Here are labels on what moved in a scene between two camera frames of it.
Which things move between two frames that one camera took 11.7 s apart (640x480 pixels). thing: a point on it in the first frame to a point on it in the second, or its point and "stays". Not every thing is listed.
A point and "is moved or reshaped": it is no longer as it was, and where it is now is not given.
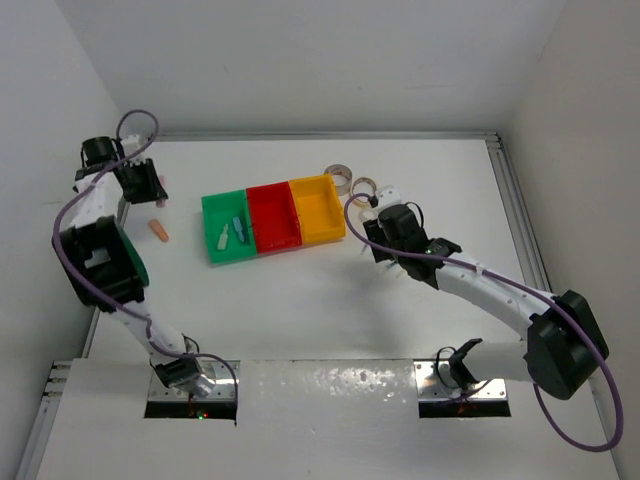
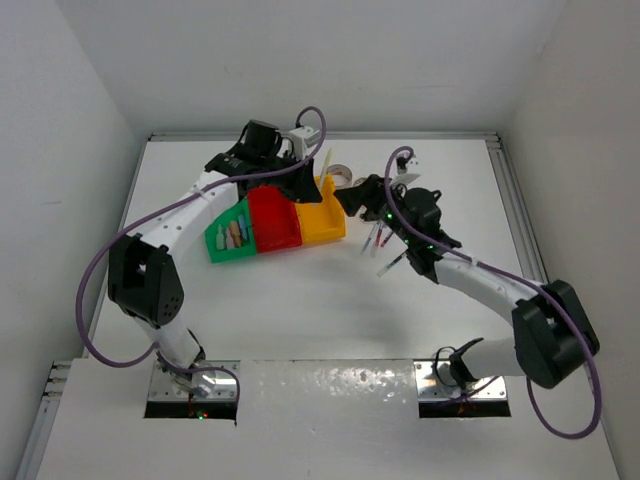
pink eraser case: x=162 y=202 to x=230 y=239
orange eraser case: x=159 y=230 is moved or reshaped
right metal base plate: x=438 y=380 stays
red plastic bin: x=275 y=218 stays
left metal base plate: x=222 y=388 stays
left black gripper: x=154 y=190 to x=302 y=187
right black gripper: x=374 y=231 to x=370 y=192
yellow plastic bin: x=320 y=207 stays
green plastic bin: x=220 y=210 stays
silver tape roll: x=341 y=169 stays
